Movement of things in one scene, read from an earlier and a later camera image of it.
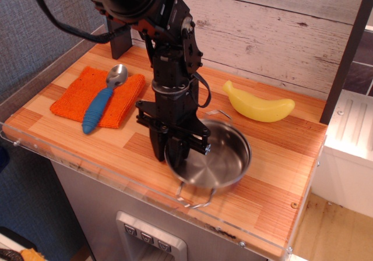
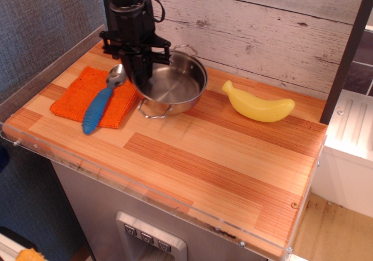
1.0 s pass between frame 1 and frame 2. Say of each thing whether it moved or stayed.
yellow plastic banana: stayed
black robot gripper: moved
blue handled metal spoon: stayed
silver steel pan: moved
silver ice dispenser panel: stayed
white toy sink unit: stayed
